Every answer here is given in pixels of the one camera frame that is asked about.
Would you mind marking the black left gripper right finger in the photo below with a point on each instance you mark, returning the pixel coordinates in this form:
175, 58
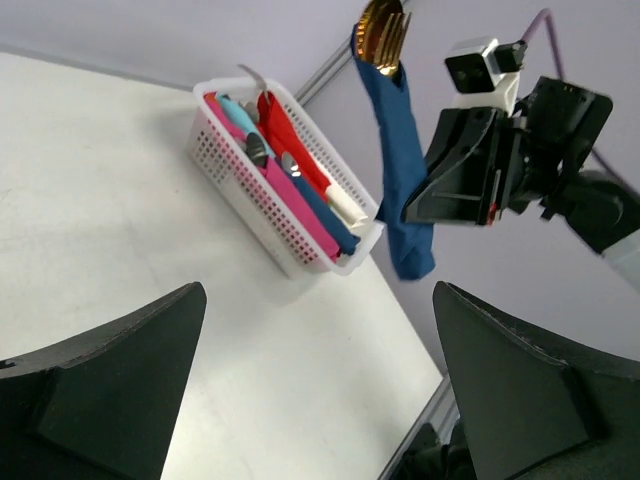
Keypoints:
534, 404

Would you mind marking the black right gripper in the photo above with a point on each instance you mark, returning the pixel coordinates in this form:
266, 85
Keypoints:
482, 161

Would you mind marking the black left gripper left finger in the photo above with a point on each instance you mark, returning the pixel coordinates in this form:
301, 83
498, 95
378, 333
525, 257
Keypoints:
102, 404

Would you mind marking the blue paper napkin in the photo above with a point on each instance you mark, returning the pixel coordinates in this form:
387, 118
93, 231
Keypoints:
404, 170

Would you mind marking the iridescent rainbow spoon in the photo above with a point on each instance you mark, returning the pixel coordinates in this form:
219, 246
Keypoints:
371, 25

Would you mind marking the gold fork green handle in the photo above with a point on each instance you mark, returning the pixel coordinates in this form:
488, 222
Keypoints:
386, 57

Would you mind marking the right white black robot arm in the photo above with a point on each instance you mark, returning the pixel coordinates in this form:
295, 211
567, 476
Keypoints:
603, 213

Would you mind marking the white napkin roll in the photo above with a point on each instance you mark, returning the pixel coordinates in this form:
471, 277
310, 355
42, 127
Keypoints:
349, 211

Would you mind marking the blue napkin roll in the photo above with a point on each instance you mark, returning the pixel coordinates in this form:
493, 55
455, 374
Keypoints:
346, 241

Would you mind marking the pink napkin roll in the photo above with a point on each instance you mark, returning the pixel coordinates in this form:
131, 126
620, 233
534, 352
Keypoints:
221, 149

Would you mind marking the red napkin roll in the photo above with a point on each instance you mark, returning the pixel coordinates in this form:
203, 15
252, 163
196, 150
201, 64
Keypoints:
279, 132

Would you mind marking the teal napkin roll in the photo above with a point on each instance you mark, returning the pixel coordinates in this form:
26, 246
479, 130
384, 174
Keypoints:
237, 115

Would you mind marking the black round spoon head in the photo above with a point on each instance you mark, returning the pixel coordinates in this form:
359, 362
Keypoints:
256, 150

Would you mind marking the white basket of rolls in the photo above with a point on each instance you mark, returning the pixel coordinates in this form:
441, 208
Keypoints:
246, 91

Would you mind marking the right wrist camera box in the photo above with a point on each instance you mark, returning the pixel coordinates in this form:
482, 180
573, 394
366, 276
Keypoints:
486, 73

